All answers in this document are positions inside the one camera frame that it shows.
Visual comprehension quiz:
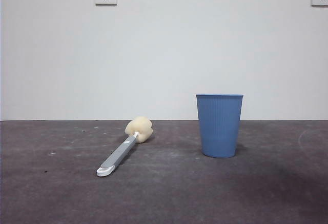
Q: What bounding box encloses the blue ribbed plastic cup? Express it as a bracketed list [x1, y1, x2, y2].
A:
[195, 93, 244, 158]

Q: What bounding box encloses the grey cup brush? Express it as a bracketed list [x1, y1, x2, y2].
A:
[96, 116, 154, 177]

